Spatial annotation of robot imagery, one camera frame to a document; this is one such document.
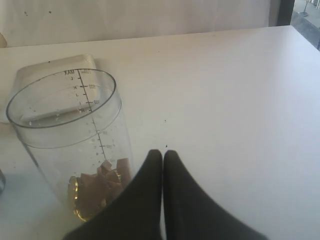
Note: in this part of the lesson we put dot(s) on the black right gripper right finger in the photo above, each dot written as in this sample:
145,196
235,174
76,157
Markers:
190,213

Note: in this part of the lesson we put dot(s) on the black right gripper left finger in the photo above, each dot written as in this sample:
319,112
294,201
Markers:
136,213

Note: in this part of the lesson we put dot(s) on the brown wooden cubes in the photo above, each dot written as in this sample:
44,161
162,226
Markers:
99,190

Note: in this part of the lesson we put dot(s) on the gold coin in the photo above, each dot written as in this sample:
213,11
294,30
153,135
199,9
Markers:
73,198

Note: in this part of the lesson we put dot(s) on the stainless steel cup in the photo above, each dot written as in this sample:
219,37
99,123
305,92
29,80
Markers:
2,182

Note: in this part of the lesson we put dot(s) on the clear plastic shaker cup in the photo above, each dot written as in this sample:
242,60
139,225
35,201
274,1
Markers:
77,142

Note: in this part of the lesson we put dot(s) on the white rectangular tray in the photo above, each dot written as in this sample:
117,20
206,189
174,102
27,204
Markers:
51,88

